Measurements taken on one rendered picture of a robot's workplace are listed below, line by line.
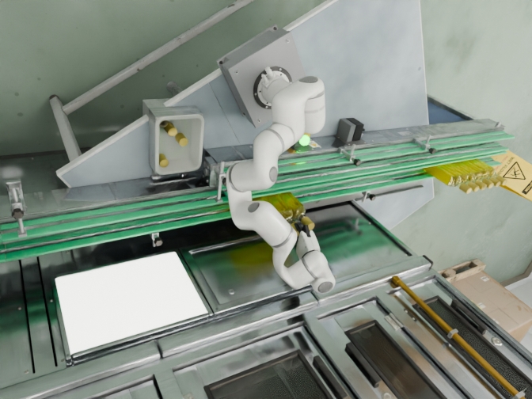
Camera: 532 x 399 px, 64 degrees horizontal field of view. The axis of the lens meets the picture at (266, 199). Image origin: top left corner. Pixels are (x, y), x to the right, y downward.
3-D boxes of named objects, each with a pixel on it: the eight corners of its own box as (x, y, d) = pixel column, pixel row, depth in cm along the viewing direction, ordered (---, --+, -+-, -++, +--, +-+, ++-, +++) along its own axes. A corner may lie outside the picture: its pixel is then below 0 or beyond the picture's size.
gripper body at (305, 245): (320, 271, 149) (309, 250, 157) (326, 248, 143) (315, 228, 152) (299, 272, 146) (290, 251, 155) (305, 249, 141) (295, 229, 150)
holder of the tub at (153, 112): (149, 176, 163) (154, 187, 157) (148, 108, 148) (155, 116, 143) (191, 170, 171) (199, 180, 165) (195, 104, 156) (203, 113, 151)
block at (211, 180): (200, 178, 167) (207, 187, 162) (202, 157, 162) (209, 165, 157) (209, 176, 169) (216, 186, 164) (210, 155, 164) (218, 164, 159)
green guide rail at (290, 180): (218, 187, 165) (227, 198, 159) (218, 185, 164) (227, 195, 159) (496, 143, 248) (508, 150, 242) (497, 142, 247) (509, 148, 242)
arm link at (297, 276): (287, 218, 127) (323, 258, 138) (252, 242, 130) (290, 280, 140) (294, 233, 120) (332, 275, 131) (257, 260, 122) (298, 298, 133)
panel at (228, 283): (50, 282, 139) (66, 366, 116) (49, 275, 138) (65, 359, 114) (283, 229, 182) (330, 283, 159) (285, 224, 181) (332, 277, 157)
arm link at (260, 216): (307, 202, 127) (272, 203, 138) (266, 152, 116) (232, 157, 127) (283, 247, 119) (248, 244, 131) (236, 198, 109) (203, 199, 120)
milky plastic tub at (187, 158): (148, 165, 160) (155, 176, 153) (148, 108, 148) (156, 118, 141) (192, 159, 168) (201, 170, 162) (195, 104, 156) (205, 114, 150)
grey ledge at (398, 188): (262, 204, 196) (274, 218, 188) (264, 188, 191) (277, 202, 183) (409, 177, 241) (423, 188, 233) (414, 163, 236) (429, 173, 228)
